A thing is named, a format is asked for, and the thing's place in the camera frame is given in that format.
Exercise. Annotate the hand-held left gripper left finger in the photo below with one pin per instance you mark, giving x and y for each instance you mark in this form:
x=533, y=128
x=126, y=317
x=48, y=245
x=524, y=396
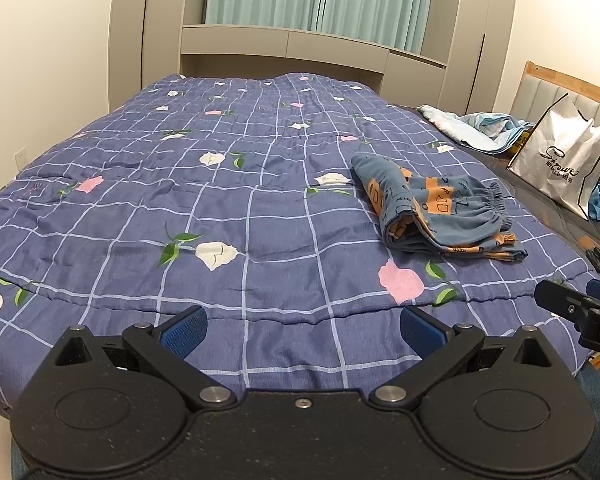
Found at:
x=185, y=329

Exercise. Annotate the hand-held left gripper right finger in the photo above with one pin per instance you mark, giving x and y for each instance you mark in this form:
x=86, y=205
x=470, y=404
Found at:
x=421, y=329

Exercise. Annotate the blue orange printed pants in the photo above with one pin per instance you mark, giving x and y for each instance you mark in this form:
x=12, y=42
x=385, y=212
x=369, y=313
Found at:
x=430, y=225

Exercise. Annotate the dark grey mattress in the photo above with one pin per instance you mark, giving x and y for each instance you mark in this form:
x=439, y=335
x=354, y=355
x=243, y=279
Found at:
x=545, y=210

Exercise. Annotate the white shopping bag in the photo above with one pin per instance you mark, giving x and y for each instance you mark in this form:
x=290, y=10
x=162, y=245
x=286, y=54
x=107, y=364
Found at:
x=555, y=155

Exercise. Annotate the purple checked floral blanket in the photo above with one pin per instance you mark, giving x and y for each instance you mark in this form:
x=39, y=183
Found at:
x=180, y=185

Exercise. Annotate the light blue crumpled cloth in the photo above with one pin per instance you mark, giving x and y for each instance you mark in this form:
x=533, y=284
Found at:
x=475, y=127

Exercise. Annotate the wooden padded headboard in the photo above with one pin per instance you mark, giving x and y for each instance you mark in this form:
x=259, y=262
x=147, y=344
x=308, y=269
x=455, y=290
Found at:
x=540, y=85

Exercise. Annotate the beige built-in cabinet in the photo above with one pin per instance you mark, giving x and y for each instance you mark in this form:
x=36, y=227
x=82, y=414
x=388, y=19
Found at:
x=330, y=55

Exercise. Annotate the light green curtain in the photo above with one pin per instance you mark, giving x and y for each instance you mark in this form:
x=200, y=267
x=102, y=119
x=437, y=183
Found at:
x=280, y=0

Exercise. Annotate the white wall socket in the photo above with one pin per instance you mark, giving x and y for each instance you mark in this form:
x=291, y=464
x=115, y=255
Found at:
x=20, y=157

